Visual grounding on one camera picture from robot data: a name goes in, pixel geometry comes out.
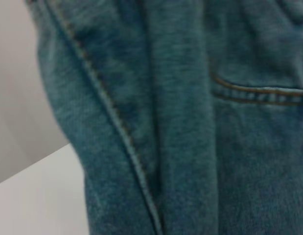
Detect blue denim shorts with basketball print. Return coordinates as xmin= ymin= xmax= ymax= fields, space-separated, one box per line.
xmin=23 ymin=0 xmax=303 ymax=235

